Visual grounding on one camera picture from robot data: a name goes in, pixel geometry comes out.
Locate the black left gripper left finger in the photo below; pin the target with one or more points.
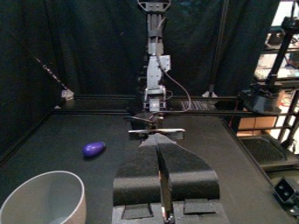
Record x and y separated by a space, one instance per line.
137 180

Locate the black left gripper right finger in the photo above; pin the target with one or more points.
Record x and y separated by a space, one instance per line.
192 180

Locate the black and silver right robot arm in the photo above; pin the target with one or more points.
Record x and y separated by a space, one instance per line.
156 73

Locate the grey bowl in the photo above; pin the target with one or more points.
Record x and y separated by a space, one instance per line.
43 198

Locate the purple toy eggplant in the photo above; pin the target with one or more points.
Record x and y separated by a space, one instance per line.
94 149

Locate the black ribbed floor mat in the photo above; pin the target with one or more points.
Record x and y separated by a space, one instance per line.
264 150

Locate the small black box device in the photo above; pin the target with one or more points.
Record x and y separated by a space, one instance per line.
286 189

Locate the brown cardboard box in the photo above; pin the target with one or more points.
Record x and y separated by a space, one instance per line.
256 124

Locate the black cloth curtain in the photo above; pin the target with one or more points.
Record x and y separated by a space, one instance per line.
90 43

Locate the cluttered shelf rack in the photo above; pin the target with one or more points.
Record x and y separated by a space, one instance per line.
281 55

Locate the black horizontal frame rail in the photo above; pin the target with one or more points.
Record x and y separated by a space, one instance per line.
101 111

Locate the white corner bracket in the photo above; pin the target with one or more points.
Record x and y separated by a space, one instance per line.
210 94
68 94

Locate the black vertical frame post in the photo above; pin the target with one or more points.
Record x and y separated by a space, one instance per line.
220 43

